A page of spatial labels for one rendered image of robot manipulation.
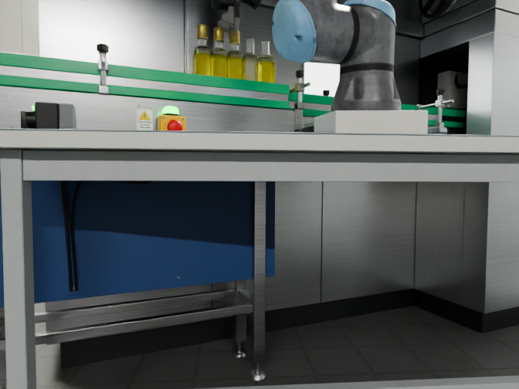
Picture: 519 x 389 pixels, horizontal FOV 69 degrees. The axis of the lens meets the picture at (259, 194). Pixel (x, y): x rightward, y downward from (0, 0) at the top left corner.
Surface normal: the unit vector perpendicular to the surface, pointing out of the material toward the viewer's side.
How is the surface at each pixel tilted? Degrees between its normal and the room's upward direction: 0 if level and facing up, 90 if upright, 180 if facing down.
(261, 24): 90
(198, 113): 90
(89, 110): 90
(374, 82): 77
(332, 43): 124
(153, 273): 90
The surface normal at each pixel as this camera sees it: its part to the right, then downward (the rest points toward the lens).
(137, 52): 0.40, 0.04
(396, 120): 0.08, 0.05
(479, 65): -0.91, 0.02
